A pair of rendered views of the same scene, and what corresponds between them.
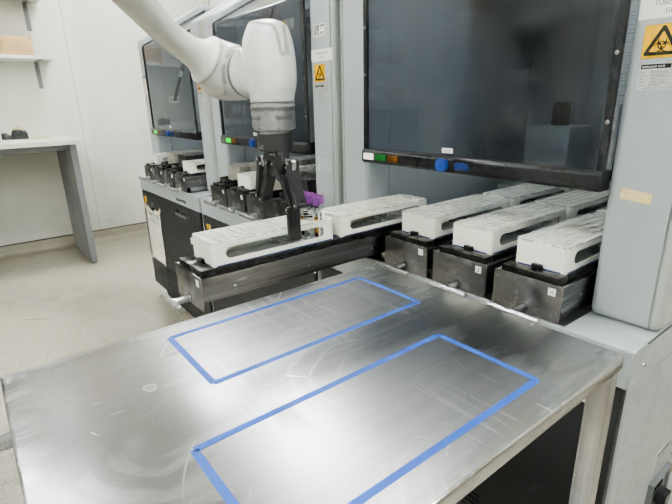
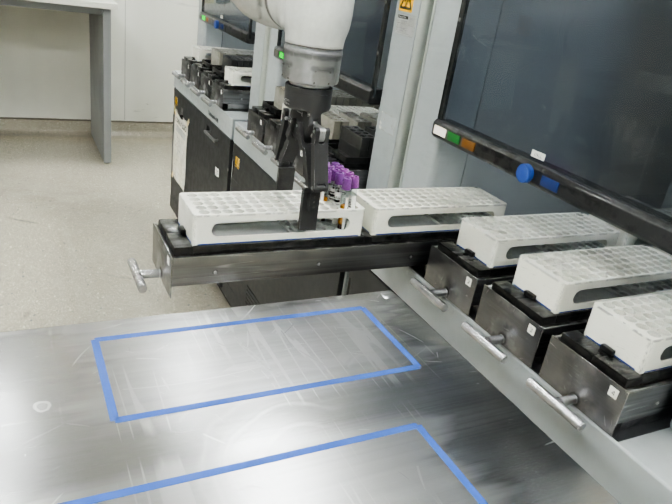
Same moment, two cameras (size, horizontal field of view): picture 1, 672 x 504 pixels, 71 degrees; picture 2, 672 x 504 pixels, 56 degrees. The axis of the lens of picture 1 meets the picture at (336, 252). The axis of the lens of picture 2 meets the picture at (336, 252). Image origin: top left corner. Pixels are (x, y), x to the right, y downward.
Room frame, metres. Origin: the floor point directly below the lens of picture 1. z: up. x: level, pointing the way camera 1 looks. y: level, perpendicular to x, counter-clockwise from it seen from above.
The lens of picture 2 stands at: (0.03, -0.10, 1.23)
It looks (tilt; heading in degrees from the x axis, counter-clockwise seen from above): 24 degrees down; 8
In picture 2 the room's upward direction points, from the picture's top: 9 degrees clockwise
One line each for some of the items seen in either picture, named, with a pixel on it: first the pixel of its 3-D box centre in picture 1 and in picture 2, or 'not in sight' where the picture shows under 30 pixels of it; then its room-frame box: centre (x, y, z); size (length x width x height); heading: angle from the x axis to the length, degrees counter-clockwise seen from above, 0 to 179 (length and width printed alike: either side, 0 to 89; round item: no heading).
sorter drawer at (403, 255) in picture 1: (488, 227); (582, 262); (1.24, -0.41, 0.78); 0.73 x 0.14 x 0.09; 128
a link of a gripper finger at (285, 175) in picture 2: (268, 216); (284, 186); (1.06, 0.15, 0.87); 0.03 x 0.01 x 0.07; 128
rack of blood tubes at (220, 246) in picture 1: (266, 239); (273, 218); (1.00, 0.15, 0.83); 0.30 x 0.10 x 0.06; 128
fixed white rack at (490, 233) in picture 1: (511, 228); (603, 279); (1.03, -0.40, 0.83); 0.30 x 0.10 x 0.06; 128
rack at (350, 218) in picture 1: (373, 215); (428, 212); (1.19, -0.10, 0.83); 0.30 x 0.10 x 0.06; 128
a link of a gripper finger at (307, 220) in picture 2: (293, 224); (309, 209); (0.98, 0.09, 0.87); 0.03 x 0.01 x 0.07; 128
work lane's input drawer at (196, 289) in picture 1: (318, 249); (340, 243); (1.08, 0.04, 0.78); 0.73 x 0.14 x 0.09; 128
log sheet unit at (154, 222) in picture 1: (153, 234); (177, 148); (2.54, 1.01, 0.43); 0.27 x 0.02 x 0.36; 38
